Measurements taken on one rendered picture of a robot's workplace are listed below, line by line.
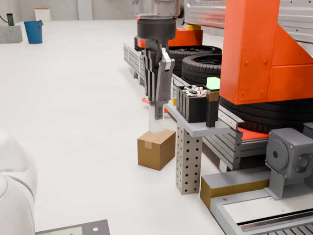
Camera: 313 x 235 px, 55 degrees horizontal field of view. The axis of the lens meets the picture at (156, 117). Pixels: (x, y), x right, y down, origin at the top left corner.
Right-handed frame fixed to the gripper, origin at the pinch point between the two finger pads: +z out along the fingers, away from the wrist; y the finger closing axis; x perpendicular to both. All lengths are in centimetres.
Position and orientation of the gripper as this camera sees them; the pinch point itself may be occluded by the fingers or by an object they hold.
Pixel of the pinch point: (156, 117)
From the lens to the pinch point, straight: 64.1
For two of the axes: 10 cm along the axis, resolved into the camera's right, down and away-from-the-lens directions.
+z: 0.0, 9.3, 3.6
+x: 9.4, -1.3, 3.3
